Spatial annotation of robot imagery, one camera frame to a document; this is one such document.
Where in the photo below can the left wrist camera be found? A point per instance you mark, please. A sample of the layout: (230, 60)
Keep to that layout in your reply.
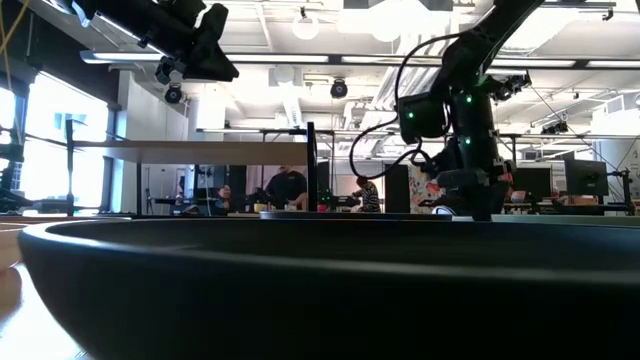
(165, 70)

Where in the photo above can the round ceiling lamp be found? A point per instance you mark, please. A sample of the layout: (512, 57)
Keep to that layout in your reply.
(306, 25)

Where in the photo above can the floral patterned panel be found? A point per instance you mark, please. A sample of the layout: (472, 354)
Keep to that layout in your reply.
(422, 192)

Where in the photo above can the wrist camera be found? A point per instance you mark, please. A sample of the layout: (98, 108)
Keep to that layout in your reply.
(462, 179)
(165, 70)

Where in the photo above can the black plate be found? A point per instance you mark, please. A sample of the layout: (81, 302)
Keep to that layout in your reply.
(300, 300)

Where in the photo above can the black dish rack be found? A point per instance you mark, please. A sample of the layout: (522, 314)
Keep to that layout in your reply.
(200, 152)

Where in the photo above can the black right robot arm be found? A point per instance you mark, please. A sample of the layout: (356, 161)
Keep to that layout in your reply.
(470, 55)

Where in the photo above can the black computer monitor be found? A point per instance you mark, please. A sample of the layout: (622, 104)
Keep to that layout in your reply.
(532, 182)
(586, 177)

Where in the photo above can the person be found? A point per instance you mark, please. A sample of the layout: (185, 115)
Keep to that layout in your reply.
(369, 195)
(287, 187)
(223, 197)

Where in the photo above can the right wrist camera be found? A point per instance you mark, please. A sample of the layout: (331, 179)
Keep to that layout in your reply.
(462, 179)

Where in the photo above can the black cabinet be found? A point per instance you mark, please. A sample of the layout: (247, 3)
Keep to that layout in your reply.
(396, 190)

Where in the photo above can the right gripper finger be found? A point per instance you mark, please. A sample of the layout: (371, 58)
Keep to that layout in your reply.
(487, 202)
(460, 202)

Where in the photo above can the long ceiling light bar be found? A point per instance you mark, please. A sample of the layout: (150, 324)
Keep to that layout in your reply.
(280, 58)

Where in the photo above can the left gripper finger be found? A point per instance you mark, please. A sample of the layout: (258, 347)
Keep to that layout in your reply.
(214, 25)
(210, 65)

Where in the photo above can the black ceiling spotlight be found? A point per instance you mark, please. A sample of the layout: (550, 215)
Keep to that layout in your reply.
(339, 89)
(510, 87)
(555, 128)
(173, 94)

